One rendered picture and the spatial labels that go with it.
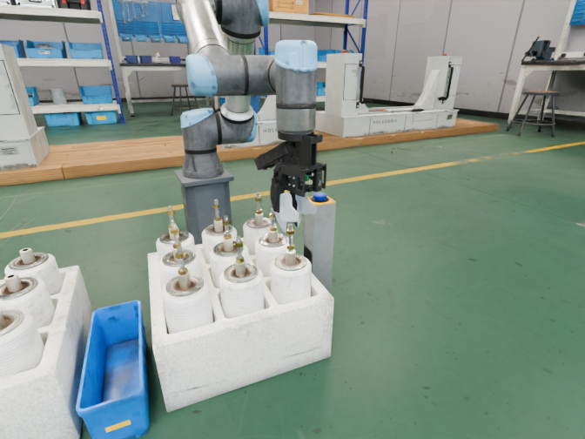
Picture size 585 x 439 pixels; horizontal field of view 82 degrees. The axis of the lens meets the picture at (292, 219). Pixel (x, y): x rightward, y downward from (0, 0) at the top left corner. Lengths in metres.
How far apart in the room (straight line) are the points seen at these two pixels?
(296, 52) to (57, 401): 0.74
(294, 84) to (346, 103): 2.72
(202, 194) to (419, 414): 0.93
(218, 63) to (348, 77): 2.67
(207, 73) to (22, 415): 0.68
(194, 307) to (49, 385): 0.27
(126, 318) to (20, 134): 2.00
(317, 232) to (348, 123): 2.39
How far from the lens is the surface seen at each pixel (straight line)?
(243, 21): 1.06
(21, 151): 2.77
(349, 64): 3.32
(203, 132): 1.24
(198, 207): 1.28
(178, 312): 0.72
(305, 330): 0.81
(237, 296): 0.73
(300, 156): 0.65
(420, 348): 0.98
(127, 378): 0.94
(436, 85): 4.22
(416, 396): 0.88
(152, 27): 6.69
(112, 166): 2.66
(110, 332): 1.01
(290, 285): 0.76
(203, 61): 0.70
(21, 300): 0.86
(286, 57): 0.63
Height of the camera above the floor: 0.66
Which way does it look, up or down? 24 degrees down
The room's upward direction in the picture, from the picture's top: straight up
